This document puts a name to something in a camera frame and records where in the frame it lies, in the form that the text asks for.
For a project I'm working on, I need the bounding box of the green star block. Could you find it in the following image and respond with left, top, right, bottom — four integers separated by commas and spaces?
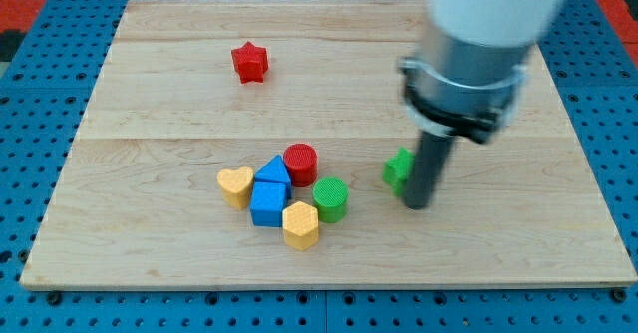
382, 147, 414, 196

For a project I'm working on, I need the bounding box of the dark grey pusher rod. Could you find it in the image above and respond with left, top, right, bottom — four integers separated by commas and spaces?
402, 132, 454, 210

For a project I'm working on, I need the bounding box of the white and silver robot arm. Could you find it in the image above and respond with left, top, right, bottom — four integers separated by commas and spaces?
400, 0, 564, 144

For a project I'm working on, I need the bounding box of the red star block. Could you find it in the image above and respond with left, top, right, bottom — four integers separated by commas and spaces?
230, 41, 269, 84

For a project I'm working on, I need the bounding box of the red cylinder block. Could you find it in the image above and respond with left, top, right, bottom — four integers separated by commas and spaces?
283, 143, 318, 187

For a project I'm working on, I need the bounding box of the green cylinder block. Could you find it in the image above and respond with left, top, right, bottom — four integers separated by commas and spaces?
312, 177, 349, 223

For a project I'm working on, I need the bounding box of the blue triangle block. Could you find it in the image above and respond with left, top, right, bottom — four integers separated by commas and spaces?
254, 155, 292, 199

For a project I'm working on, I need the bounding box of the blue cube block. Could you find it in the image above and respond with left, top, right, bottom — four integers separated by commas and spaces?
249, 182, 287, 227

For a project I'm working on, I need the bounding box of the yellow hexagon block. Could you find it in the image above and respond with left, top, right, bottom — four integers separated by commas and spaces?
282, 201, 319, 251

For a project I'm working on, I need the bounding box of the yellow heart block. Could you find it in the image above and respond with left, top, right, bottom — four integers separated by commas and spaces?
216, 166, 254, 210

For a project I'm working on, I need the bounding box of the light wooden board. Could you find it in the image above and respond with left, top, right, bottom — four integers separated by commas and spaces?
20, 0, 637, 291

